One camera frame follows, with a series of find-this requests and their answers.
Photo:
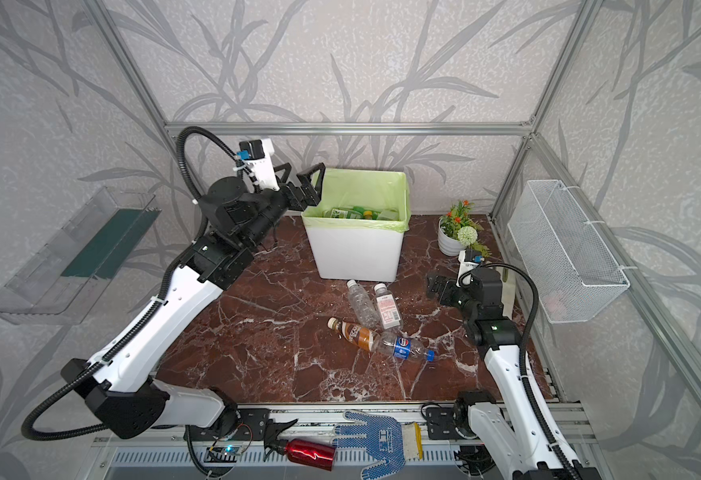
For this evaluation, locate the pepsi bottle blue cap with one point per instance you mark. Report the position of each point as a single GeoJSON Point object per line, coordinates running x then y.
{"type": "Point", "coordinates": [398, 346]}

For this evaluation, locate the clear bottle white cap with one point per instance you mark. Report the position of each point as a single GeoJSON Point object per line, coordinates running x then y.
{"type": "Point", "coordinates": [362, 306]}

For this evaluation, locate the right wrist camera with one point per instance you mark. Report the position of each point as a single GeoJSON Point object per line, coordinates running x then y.
{"type": "Point", "coordinates": [469, 259]}

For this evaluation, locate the white bin with green liner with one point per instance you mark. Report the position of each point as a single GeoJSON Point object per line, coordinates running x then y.
{"type": "Point", "coordinates": [361, 250]}

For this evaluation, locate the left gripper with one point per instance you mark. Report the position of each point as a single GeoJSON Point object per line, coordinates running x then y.
{"type": "Point", "coordinates": [293, 195]}

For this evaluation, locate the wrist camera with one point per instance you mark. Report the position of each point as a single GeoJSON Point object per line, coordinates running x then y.
{"type": "Point", "coordinates": [469, 259]}
{"type": "Point", "coordinates": [256, 155]}

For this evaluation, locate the square red text label bottle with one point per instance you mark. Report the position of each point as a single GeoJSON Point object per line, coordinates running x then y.
{"type": "Point", "coordinates": [389, 314]}

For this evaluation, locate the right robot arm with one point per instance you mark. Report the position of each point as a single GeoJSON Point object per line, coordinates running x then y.
{"type": "Point", "coordinates": [526, 443]}

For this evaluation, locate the yellow sponge pad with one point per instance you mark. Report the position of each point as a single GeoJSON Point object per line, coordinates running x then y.
{"type": "Point", "coordinates": [412, 442]}

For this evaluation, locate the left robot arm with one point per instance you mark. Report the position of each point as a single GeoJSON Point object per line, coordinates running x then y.
{"type": "Point", "coordinates": [238, 212]}

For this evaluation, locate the potted plant white pot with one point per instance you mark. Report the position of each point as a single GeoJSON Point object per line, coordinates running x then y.
{"type": "Point", "coordinates": [457, 231]}

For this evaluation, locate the white wire mesh basket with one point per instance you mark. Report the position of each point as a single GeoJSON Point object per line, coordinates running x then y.
{"type": "Point", "coordinates": [576, 274]}

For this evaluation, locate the blue dotted knit glove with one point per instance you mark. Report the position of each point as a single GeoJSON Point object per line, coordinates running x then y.
{"type": "Point", "coordinates": [379, 436]}

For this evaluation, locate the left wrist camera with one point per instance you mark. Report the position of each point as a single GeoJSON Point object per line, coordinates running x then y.
{"type": "Point", "coordinates": [256, 155]}

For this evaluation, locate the red metal flask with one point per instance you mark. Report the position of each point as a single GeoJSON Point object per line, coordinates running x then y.
{"type": "Point", "coordinates": [298, 451]}

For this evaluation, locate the beige work glove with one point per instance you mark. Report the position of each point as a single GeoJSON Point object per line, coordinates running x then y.
{"type": "Point", "coordinates": [508, 291]}

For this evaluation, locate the green plastic bottle yellow cap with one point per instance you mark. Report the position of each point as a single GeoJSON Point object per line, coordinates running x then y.
{"type": "Point", "coordinates": [360, 213]}

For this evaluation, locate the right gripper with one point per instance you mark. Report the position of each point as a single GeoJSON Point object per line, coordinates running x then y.
{"type": "Point", "coordinates": [451, 293]}

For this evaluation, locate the brown label tea bottle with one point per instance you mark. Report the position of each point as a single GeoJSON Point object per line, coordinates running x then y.
{"type": "Point", "coordinates": [362, 337]}

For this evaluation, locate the green circuit board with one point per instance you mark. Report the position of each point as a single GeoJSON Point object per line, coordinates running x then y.
{"type": "Point", "coordinates": [225, 453]}

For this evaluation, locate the clear acrylic wall shelf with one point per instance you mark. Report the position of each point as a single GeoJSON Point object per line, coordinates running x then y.
{"type": "Point", "coordinates": [65, 279]}

